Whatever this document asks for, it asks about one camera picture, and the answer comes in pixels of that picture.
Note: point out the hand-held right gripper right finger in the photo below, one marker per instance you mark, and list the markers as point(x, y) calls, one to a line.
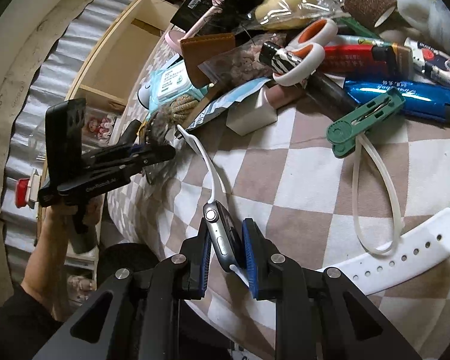
point(250, 266)

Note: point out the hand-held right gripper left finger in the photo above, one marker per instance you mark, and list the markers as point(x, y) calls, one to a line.
point(205, 270)

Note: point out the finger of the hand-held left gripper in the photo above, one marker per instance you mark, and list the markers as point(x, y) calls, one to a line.
point(129, 135)
point(153, 155)

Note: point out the clear bag of brown fibres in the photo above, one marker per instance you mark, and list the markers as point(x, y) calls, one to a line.
point(161, 135)

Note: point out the person's left forearm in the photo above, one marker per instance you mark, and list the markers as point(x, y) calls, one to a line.
point(45, 270)

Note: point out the person's left hand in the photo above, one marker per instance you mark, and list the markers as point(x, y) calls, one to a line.
point(58, 221)

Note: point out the doll picture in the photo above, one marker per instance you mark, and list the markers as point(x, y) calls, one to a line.
point(101, 125)

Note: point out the grey curtain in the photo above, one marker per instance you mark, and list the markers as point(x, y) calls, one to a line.
point(41, 82)

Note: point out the red white capped item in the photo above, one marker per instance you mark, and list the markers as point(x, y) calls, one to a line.
point(26, 189)

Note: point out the teal wet wipes pack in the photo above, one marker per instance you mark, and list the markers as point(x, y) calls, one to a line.
point(172, 82)

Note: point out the wooden bedside shelf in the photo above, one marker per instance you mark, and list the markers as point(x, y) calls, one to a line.
point(112, 60)

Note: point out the blue white flat packet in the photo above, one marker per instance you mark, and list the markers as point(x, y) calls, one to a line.
point(217, 101)

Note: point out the white charger block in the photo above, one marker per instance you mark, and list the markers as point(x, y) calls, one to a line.
point(251, 114)

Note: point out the brown leather wallet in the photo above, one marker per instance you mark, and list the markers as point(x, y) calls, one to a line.
point(206, 56)

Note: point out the pink hand mirror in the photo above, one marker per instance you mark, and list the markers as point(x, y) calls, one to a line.
point(195, 26)

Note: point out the bag of pink beads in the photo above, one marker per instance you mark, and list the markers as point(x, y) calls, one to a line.
point(240, 60)

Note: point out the pinkish brown stick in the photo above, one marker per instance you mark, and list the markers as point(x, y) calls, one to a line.
point(285, 95)

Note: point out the black cardboard box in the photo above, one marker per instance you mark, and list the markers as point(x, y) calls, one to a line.
point(198, 0)

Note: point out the white orange scissors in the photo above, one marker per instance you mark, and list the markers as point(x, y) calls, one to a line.
point(303, 60)

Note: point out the green plastic clip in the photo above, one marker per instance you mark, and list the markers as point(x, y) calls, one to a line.
point(363, 123)

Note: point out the dark tube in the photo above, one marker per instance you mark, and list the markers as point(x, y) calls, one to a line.
point(333, 90)

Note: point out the yellow sponge in clear bag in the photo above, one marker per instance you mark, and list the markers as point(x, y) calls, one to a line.
point(285, 9)

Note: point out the blue foil packet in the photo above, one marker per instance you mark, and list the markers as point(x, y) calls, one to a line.
point(397, 95)

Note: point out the red lighter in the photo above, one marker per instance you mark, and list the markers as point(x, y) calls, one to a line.
point(360, 60)

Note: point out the brown tape roll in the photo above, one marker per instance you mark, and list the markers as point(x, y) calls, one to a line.
point(367, 0)

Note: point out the printed black white tube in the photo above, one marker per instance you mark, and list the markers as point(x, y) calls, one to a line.
point(435, 62)

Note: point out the white mesh bath pouf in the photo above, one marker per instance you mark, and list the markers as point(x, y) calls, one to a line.
point(431, 11)

